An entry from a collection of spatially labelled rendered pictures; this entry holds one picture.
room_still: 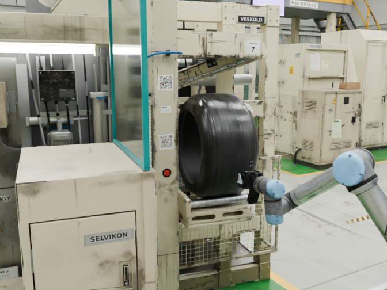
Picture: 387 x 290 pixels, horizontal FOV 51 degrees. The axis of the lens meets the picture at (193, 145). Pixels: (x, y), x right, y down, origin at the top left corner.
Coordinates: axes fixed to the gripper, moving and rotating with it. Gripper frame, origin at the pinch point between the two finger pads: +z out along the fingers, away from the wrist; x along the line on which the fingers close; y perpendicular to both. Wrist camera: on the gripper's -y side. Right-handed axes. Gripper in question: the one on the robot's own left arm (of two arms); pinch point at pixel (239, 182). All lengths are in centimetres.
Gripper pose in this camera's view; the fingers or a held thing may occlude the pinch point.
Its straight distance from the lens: 202.9
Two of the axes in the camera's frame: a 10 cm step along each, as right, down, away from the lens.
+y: -0.4, -10.0, -0.7
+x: -9.4, 0.6, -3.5
